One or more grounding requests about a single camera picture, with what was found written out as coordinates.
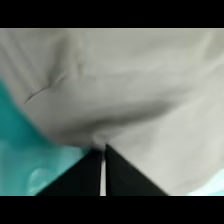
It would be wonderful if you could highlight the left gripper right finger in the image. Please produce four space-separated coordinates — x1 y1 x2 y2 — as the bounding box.
104 143 168 197

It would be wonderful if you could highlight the white garment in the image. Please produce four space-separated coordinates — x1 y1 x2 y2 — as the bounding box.
0 28 224 197

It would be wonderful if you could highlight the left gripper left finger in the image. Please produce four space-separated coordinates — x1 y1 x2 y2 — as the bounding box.
35 148 103 197

